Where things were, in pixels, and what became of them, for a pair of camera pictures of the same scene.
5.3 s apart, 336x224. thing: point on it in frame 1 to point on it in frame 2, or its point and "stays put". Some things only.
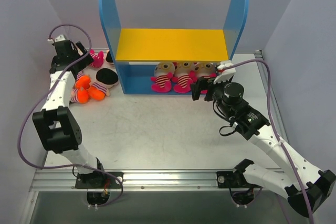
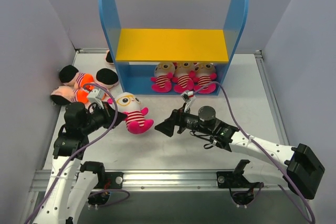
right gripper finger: (196, 90) to (167, 126)
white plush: (205, 71) stays put
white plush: (164, 72) stays put
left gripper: (81, 51) to (107, 115)
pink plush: (184, 76) stays put
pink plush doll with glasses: (98, 58) to (136, 123)
